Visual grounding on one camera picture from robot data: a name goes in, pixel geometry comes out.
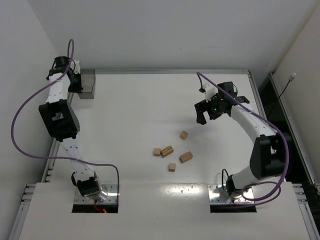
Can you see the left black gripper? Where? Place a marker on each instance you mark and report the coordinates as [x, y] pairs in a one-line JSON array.
[[75, 83]]

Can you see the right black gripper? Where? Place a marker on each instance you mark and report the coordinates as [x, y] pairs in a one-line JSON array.
[[203, 107]]

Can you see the grey translucent plastic bin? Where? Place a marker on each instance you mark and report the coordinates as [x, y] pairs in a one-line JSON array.
[[88, 83]]

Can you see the long plain wood block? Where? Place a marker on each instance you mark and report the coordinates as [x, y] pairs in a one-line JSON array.
[[186, 157]]

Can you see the long striped wood block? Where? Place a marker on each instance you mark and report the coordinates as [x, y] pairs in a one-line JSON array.
[[166, 151]]

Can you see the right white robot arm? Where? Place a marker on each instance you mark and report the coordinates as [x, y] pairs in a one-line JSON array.
[[270, 155]]

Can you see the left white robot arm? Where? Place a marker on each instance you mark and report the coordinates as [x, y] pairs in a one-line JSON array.
[[63, 125]]

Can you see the small wood cube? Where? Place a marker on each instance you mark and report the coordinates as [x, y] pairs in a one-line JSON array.
[[183, 135], [172, 167], [157, 152]]

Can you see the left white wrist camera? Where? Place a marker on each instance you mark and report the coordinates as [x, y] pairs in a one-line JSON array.
[[75, 67]]

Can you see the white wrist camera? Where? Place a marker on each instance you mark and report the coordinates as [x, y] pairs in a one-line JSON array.
[[75, 67], [209, 90]]

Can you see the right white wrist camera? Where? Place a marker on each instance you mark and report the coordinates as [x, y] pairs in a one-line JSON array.
[[209, 90]]

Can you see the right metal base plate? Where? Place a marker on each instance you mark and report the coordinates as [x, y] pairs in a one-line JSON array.
[[219, 197]]

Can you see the metal base plate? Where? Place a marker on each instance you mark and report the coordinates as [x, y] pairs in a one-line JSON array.
[[219, 197], [108, 196]]

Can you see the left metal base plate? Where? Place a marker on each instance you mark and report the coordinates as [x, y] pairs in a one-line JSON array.
[[108, 196]]

